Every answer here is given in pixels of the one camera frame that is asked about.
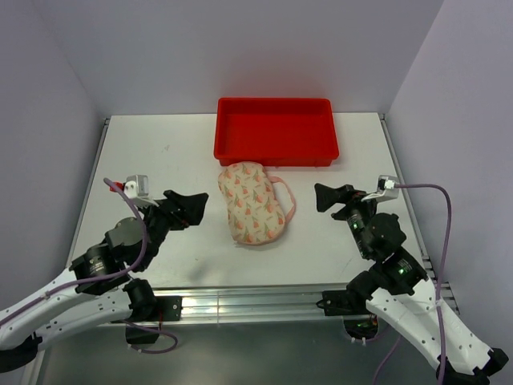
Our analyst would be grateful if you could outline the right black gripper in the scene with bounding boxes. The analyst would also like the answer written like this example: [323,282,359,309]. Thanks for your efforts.
[313,182,382,257]

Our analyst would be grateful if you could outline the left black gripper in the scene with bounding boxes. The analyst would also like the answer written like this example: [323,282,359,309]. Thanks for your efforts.
[137,188,208,269]

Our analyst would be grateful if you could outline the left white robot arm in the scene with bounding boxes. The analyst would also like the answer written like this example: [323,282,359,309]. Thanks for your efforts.
[1,181,208,373]

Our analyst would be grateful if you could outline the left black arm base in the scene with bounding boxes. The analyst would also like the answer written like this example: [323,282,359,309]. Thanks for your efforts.
[123,296,183,355]

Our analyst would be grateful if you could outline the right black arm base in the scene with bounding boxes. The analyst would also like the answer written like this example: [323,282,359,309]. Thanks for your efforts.
[316,290,379,342]

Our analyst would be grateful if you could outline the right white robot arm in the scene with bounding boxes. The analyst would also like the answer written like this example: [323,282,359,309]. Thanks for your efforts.
[314,176,509,384]

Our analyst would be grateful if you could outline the red plastic tray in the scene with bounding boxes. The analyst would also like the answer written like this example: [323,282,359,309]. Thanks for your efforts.
[213,97,340,167]

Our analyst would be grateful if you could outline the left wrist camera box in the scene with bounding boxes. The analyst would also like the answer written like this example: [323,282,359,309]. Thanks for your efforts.
[113,174,156,209]

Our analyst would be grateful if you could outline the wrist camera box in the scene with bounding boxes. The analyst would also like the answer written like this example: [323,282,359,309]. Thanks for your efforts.
[362,175,400,203]
[113,174,156,209]

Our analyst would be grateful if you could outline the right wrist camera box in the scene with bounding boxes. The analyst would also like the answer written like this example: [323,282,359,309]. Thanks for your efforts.
[362,175,400,203]

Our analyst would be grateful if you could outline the aluminium frame rail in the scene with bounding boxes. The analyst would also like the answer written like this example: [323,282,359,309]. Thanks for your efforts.
[23,114,482,385]

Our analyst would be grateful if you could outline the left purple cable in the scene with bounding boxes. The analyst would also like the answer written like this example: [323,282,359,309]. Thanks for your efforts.
[0,177,180,355]

